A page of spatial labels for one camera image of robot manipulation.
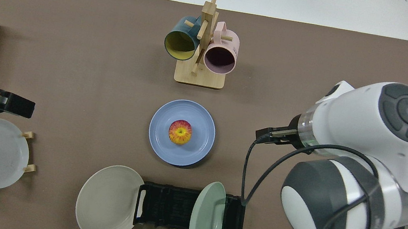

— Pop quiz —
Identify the beige plate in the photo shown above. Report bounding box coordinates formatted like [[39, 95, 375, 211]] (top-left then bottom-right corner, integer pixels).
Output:
[[72, 159, 147, 229]]

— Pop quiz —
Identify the dark teal cup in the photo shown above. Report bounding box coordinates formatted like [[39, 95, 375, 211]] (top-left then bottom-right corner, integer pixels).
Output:
[[162, 12, 205, 63]]

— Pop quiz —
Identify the blue plate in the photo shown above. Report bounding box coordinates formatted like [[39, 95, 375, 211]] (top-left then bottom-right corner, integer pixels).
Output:
[[144, 95, 220, 171]]

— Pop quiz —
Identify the red yellow apple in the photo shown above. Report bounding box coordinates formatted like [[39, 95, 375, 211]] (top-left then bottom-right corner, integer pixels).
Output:
[[167, 118, 194, 147]]

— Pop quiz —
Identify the wooden cup stand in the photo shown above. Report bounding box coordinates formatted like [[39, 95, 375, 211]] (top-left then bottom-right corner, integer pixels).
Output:
[[173, 0, 239, 91]]

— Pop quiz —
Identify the green plate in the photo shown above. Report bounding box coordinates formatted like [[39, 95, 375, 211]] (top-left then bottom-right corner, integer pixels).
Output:
[[189, 178, 229, 229]]

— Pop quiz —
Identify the black dish rack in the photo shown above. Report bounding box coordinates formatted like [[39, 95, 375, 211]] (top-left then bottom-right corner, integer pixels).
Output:
[[132, 179, 248, 229]]

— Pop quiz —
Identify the brown table cloth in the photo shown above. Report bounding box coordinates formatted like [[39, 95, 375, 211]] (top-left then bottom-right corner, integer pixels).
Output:
[[0, 0, 408, 229]]

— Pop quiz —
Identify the pink cup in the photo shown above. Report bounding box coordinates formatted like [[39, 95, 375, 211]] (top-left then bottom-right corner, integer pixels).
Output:
[[201, 19, 243, 77]]

